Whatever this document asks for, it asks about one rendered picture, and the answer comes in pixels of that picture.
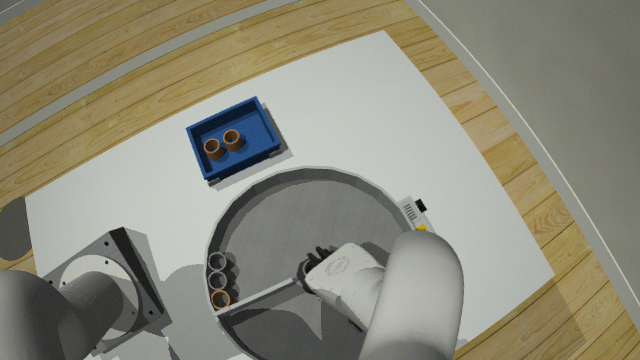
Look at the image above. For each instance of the grey metal bushing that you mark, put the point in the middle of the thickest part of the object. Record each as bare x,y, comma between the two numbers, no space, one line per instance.
305,267
212,277
213,257

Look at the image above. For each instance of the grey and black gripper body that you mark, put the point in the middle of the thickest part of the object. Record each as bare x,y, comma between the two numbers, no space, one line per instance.
329,278

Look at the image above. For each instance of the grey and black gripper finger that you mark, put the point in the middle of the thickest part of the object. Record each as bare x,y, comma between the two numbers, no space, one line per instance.
323,253
313,261

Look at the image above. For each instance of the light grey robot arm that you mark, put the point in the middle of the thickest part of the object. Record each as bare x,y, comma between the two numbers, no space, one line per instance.
416,317

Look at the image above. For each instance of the bronze bushing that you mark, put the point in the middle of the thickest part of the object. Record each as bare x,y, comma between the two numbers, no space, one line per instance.
216,295
210,144
229,135

